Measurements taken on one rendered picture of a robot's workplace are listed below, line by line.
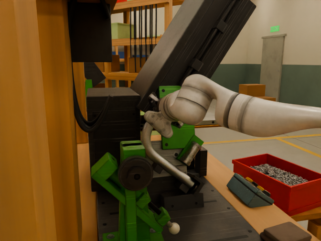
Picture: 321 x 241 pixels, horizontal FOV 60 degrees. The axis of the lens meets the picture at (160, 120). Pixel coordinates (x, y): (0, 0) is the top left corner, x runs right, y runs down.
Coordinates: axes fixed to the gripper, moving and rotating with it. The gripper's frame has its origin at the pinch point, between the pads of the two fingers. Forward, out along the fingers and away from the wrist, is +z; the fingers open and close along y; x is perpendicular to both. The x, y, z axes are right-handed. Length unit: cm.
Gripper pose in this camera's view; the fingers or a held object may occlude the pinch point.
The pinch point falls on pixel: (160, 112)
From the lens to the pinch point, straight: 88.2
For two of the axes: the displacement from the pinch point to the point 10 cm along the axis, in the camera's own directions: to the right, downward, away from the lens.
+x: -6.5, 7.3, -1.9
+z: -2.2, 0.6, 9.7
